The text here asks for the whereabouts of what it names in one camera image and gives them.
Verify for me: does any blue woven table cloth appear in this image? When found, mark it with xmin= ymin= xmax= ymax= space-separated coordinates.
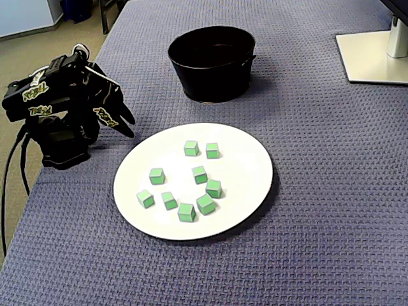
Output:
xmin=0 ymin=0 xmax=408 ymax=306

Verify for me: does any white wall panel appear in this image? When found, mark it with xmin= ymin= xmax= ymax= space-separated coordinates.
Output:
xmin=0 ymin=0 xmax=60 ymax=41

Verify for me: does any short black base cable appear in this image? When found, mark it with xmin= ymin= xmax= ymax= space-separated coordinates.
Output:
xmin=19 ymin=133 xmax=32 ymax=197

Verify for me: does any green foam cube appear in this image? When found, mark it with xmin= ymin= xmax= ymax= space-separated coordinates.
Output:
xmin=196 ymin=193 xmax=217 ymax=216
xmin=149 ymin=167 xmax=166 ymax=186
xmin=205 ymin=179 xmax=223 ymax=200
xmin=160 ymin=191 xmax=179 ymax=211
xmin=205 ymin=142 xmax=221 ymax=160
xmin=136 ymin=189 xmax=156 ymax=210
xmin=191 ymin=165 xmax=208 ymax=185
xmin=183 ymin=140 xmax=200 ymax=157
xmin=177 ymin=202 xmax=197 ymax=224

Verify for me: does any blue bin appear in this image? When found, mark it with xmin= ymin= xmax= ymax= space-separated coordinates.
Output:
xmin=59 ymin=0 xmax=94 ymax=24

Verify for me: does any long black base cable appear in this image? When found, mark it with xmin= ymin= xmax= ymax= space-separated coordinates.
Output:
xmin=0 ymin=124 xmax=31 ymax=258

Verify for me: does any dark chair frame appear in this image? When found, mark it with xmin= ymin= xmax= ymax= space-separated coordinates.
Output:
xmin=98 ymin=0 xmax=128 ymax=35

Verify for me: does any black round bucket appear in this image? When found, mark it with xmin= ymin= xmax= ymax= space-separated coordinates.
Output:
xmin=168 ymin=25 xmax=258 ymax=103

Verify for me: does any white round plate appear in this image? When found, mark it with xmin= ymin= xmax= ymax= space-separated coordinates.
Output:
xmin=113 ymin=122 xmax=275 ymax=242

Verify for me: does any forearm servo wire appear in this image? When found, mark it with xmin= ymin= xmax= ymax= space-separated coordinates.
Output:
xmin=71 ymin=43 xmax=91 ymax=57

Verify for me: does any white monitor stand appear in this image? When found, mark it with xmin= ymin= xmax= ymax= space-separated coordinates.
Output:
xmin=335 ymin=0 xmax=408 ymax=85

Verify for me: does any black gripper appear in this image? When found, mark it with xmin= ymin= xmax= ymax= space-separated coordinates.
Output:
xmin=71 ymin=61 xmax=136 ymax=138

